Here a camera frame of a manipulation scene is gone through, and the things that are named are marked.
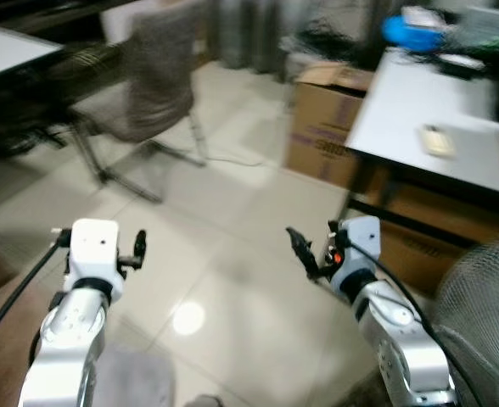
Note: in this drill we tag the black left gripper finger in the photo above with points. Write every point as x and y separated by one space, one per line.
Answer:
140 244

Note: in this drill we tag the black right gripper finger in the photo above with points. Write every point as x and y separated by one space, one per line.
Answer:
302 248
333 233

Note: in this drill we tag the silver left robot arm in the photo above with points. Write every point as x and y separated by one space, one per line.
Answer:
67 339

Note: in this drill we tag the plain brown cardboard box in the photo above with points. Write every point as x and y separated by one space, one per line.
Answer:
428 242

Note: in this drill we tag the printed cardboard box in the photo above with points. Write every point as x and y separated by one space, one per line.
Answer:
322 127

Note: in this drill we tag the grey left robot leg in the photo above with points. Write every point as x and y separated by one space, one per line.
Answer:
135 381

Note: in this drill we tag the large white table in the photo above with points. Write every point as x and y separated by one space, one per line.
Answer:
428 102

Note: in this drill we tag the grey mesh office chair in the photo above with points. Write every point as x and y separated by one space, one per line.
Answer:
160 76

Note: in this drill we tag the blue round container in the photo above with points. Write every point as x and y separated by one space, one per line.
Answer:
406 36

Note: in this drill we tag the black and white device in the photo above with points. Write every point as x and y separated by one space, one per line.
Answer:
462 64

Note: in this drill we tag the small white table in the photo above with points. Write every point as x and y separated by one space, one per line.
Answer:
8 51

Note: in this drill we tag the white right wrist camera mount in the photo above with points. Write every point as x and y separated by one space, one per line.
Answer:
360 246

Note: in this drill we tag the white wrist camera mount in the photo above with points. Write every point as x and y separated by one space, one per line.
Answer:
360 246
92 250

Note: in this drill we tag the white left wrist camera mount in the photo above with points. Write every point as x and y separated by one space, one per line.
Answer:
92 250

